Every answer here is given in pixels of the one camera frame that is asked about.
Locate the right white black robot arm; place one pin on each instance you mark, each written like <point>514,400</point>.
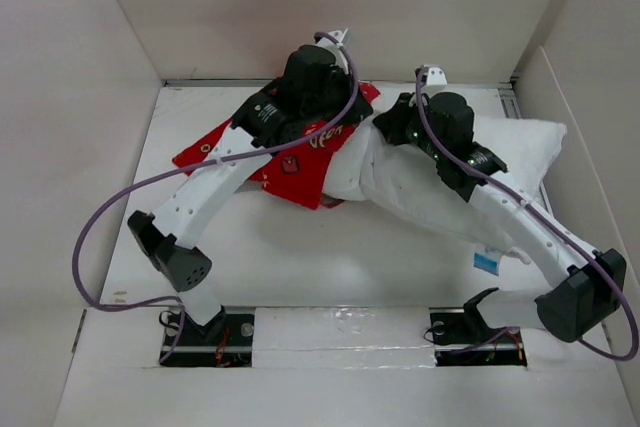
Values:
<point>586,284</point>

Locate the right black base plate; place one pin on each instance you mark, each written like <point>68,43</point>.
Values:
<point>456,344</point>

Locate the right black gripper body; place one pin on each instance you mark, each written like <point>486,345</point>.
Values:
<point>406,126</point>

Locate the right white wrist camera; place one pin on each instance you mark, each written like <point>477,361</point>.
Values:
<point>431,77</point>

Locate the red cartoon print pillowcase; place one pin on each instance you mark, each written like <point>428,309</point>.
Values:
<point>306,174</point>

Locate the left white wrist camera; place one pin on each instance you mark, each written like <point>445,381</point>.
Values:
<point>333,40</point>

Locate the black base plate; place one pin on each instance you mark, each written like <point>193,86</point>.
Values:
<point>456,344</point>
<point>225,343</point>

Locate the aluminium rail right side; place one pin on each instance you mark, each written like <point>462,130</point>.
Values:
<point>512,111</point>

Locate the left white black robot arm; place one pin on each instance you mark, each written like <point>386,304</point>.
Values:
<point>317,92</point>

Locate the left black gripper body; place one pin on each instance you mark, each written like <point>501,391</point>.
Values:
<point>338,96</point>

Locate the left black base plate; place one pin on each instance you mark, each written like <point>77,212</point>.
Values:
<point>225,343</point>

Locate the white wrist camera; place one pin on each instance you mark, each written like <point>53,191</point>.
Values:
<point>333,40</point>
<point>431,77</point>

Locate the white pillow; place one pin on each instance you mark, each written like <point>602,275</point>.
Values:
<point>403,180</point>

